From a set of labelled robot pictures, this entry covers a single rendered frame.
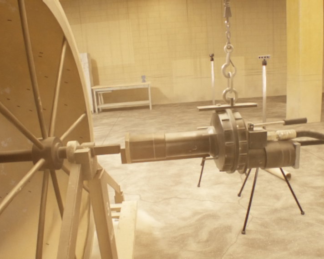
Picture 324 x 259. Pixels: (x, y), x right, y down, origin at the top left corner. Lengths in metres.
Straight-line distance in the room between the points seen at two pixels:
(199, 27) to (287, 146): 8.32
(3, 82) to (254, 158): 1.71
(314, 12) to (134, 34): 5.69
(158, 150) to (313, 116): 4.91
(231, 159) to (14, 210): 1.60
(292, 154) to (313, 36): 4.55
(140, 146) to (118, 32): 8.26
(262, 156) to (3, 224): 1.76
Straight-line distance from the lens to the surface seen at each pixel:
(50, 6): 1.43
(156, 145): 1.08
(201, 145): 1.11
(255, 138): 1.19
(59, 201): 1.33
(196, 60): 9.25
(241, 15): 9.84
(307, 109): 5.68
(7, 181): 2.23
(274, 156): 1.23
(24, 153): 1.26
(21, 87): 2.04
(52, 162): 1.17
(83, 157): 1.12
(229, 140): 1.05
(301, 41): 5.53
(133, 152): 1.09
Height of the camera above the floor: 1.25
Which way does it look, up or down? 12 degrees down
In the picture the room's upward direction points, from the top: 4 degrees counter-clockwise
